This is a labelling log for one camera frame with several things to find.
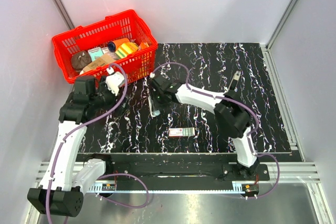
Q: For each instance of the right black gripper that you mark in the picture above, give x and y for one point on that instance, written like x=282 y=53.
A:
x=156 y=105

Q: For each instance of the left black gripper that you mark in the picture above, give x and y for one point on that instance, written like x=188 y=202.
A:
x=123 y=107

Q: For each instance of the light blue small stapler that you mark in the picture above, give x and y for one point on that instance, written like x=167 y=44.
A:
x=153 y=110

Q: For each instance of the white black large stapler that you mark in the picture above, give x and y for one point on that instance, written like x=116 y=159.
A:
x=234 y=81

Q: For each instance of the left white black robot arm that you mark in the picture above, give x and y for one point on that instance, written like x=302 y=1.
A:
x=60 y=192

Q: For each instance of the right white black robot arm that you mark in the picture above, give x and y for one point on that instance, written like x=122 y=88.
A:
x=232 y=117

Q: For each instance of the brown cardboard package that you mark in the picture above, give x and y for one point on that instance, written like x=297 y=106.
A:
x=105 y=59

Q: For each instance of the red staple box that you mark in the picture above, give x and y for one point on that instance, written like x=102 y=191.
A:
x=181 y=132

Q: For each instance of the brown round bun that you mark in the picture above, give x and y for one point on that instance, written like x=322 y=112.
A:
x=80 y=60

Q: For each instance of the teal small box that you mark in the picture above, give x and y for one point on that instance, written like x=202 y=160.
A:
x=95 y=53

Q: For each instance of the orange small packet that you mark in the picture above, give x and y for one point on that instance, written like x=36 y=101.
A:
x=143 y=45

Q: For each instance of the yellow green striped sponge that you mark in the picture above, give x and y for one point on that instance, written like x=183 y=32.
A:
x=126 y=49

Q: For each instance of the orange cylinder blue cap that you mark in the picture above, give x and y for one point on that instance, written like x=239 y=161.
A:
x=115 y=44

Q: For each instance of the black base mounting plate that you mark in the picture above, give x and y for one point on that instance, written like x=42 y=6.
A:
x=179 y=172

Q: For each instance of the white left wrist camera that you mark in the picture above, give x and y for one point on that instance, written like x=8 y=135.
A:
x=114 y=81

